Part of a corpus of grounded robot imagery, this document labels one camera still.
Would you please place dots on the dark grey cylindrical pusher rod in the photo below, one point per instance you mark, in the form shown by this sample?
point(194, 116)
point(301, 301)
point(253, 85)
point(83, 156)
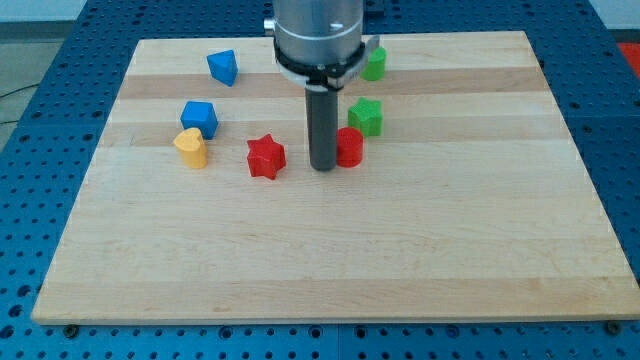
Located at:
point(322, 127)

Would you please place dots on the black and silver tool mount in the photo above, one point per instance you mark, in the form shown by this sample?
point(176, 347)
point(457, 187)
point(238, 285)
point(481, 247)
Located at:
point(325, 77)

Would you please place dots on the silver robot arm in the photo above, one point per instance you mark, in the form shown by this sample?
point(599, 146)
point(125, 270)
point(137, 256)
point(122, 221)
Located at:
point(319, 46)

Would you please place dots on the green star block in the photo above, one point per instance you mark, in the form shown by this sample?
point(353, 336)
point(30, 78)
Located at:
point(366, 115)

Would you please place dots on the red star block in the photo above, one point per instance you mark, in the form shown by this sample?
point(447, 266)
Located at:
point(266, 157)

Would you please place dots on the yellow heart block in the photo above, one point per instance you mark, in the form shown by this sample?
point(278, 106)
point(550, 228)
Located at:
point(191, 148)

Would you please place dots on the green cylinder block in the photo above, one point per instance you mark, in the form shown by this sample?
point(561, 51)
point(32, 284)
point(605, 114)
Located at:
point(375, 67)

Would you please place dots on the red cylinder block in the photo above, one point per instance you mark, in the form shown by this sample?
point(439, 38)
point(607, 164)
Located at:
point(350, 145)

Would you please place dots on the blue triangle block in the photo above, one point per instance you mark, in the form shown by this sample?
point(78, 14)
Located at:
point(223, 67)

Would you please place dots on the blue cube block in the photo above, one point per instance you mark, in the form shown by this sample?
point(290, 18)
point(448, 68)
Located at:
point(201, 115)

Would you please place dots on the light wooden board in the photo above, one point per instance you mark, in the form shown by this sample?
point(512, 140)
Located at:
point(473, 205)

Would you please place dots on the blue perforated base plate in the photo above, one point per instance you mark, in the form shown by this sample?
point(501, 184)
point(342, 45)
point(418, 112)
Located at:
point(43, 163)

